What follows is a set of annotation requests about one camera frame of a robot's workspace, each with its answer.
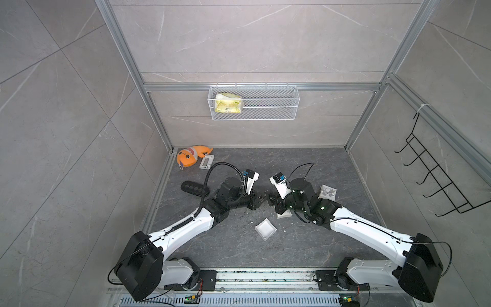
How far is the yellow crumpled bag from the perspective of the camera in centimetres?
87

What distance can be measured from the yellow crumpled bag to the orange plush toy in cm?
35

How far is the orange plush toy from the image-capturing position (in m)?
1.06
